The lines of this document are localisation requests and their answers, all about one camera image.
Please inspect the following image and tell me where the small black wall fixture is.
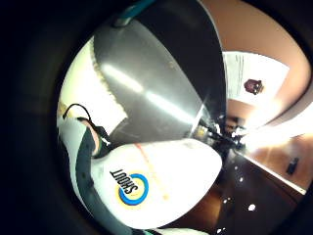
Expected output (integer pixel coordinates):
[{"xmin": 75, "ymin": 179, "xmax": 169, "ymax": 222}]
[{"xmin": 286, "ymin": 157, "xmax": 300, "ymax": 175}]

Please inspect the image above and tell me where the teal tube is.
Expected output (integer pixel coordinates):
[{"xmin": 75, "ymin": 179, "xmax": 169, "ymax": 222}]
[{"xmin": 112, "ymin": 0, "xmax": 157, "ymax": 27}]

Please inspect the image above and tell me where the black cable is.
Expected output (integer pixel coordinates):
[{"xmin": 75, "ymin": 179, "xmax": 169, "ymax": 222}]
[{"xmin": 62, "ymin": 103, "xmax": 111, "ymax": 140}]

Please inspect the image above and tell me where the white paper sheet with dark emblem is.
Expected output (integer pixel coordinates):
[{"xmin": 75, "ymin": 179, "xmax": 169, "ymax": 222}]
[{"xmin": 223, "ymin": 51, "xmax": 291, "ymax": 107}]

